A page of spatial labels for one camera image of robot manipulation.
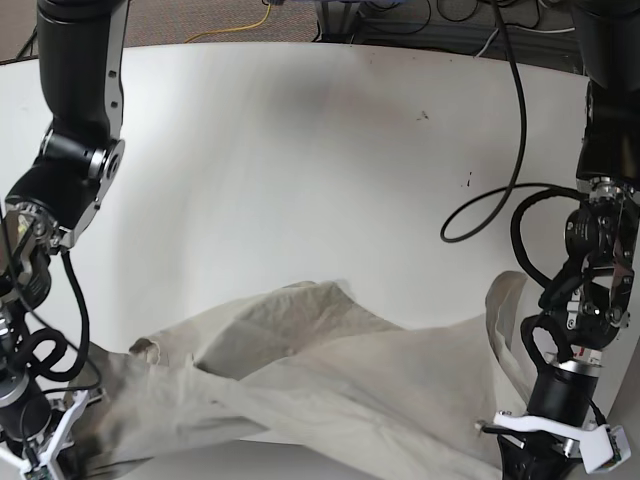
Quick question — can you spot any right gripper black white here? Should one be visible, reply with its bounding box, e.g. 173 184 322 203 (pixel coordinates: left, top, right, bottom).
1 384 108 479

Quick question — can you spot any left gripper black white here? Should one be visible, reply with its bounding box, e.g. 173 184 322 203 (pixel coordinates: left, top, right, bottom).
477 359 611 480

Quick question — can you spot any beige grey t-shirt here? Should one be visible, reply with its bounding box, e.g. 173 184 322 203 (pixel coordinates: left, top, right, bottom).
73 271 532 479

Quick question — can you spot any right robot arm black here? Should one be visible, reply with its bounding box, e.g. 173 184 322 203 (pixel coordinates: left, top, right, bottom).
1 1 129 479

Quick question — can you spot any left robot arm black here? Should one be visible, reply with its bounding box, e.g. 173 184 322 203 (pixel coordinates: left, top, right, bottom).
487 1 639 479

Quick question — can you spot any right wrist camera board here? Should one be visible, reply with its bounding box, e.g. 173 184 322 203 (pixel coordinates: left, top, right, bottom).
19 458 66 480

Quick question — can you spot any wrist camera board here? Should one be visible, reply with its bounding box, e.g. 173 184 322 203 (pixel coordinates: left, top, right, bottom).
579 425 631 475
19 458 66 480

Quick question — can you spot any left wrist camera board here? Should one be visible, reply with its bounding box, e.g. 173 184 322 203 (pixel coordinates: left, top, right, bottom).
579 425 631 475

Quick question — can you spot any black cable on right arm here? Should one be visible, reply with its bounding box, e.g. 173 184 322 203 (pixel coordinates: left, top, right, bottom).
0 249 101 451

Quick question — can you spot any white cable on floor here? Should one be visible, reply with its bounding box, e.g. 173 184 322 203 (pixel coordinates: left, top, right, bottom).
472 24 576 59

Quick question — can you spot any yellow cable on floor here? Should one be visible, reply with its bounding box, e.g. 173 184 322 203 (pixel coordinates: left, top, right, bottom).
187 4 274 44

